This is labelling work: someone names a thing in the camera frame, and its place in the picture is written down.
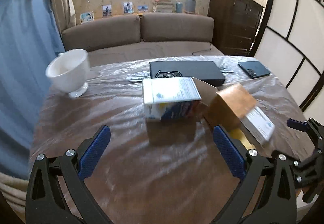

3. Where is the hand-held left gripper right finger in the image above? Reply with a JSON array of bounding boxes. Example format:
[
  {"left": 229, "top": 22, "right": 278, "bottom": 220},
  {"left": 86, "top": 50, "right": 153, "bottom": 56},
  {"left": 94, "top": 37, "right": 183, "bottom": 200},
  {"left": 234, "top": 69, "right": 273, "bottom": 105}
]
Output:
[{"left": 213, "top": 125, "right": 297, "bottom": 224}]

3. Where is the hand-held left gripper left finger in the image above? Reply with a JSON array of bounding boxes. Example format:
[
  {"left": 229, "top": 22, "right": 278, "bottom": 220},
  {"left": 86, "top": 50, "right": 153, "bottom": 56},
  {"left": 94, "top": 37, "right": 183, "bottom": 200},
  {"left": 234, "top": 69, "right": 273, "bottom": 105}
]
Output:
[{"left": 25, "top": 124, "right": 114, "bottom": 224}]

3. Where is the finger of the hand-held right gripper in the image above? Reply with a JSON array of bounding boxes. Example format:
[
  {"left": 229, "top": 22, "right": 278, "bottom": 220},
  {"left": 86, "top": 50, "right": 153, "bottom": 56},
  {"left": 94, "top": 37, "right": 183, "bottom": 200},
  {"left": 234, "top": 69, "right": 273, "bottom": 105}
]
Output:
[
  {"left": 291, "top": 147, "right": 324, "bottom": 204},
  {"left": 287, "top": 118, "right": 324, "bottom": 141}
]

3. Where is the brown cardboard box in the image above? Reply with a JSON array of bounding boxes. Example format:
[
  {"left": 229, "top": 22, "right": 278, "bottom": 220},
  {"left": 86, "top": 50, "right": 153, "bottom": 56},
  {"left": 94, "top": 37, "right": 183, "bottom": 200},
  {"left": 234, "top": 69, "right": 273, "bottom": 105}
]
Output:
[{"left": 204, "top": 83, "right": 276, "bottom": 145}]

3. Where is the white medicine box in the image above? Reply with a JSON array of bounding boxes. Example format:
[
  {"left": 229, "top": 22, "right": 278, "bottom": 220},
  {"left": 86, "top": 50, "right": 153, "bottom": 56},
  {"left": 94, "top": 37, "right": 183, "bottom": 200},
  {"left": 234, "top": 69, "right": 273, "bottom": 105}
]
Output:
[{"left": 142, "top": 77, "right": 218, "bottom": 123}]

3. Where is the small dark phone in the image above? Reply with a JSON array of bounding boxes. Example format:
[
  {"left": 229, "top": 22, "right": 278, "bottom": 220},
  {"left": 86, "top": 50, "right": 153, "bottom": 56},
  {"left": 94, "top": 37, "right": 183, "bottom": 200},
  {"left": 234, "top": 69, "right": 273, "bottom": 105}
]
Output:
[{"left": 238, "top": 61, "right": 272, "bottom": 79}]

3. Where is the black-framed sliding door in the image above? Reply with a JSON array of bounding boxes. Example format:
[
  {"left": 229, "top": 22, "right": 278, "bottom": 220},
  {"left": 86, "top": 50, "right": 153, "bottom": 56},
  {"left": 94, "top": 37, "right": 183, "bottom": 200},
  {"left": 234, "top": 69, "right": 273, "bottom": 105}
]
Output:
[{"left": 249, "top": 0, "right": 324, "bottom": 113}]

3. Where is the white footed ceramic bowl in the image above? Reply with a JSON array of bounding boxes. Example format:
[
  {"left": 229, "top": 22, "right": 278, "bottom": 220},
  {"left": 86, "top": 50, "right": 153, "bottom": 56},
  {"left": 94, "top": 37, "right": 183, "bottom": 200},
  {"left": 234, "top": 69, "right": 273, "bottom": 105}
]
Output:
[{"left": 46, "top": 49, "right": 90, "bottom": 98}]

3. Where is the beige upholstered chair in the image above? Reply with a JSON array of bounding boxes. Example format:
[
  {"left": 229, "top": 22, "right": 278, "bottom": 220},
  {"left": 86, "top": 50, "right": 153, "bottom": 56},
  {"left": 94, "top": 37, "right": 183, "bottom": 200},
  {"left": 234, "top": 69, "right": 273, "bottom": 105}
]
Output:
[{"left": 0, "top": 172, "right": 29, "bottom": 212}]

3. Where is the black flat phone case box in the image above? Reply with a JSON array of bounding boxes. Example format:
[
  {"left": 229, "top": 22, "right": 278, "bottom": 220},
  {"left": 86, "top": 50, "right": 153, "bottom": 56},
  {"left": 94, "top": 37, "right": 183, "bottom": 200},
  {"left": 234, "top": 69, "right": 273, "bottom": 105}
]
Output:
[{"left": 149, "top": 61, "right": 226, "bottom": 87}]

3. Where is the blue curtain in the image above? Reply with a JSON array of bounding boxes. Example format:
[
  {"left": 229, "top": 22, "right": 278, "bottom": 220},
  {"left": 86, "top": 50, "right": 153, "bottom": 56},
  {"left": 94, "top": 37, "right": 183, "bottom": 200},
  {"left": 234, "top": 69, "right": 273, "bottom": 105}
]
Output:
[{"left": 0, "top": 0, "right": 65, "bottom": 179}]

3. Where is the dark wooden dresser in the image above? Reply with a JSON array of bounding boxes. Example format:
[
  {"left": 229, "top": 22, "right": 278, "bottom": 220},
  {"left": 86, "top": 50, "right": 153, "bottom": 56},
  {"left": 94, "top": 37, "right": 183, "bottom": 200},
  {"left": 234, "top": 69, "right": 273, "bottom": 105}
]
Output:
[{"left": 208, "top": 0, "right": 264, "bottom": 57}]

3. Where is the brown sofa back cushion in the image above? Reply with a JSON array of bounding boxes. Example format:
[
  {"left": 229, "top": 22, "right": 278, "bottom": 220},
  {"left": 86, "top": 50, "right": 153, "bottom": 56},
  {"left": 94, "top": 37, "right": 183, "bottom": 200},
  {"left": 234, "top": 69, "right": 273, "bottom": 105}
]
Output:
[
  {"left": 140, "top": 13, "right": 214, "bottom": 43},
  {"left": 62, "top": 15, "right": 140, "bottom": 51}
]

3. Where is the brown sofa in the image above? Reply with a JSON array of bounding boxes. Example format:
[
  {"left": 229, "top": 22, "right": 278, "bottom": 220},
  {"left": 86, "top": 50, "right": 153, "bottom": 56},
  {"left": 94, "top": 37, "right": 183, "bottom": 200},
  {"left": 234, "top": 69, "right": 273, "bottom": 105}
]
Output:
[{"left": 61, "top": 13, "right": 224, "bottom": 67}]

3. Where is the photo print with teal border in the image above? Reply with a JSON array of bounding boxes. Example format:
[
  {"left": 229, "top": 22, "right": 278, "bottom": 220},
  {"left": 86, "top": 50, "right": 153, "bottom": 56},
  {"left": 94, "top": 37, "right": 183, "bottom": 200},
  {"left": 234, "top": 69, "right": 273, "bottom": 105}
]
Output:
[{"left": 80, "top": 11, "right": 95, "bottom": 24}]

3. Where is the light grey cylinder speaker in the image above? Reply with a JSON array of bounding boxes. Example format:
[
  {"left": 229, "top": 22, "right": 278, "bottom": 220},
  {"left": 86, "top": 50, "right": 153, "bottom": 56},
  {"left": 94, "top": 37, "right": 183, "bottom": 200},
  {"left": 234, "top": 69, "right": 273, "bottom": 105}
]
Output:
[{"left": 185, "top": 0, "right": 197, "bottom": 14}]

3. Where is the stack of books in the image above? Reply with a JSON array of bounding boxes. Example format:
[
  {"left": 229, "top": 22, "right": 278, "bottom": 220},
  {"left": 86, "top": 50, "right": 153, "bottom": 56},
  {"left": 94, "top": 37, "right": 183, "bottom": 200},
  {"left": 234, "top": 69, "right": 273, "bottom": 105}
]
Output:
[{"left": 152, "top": 0, "right": 174, "bottom": 13}]

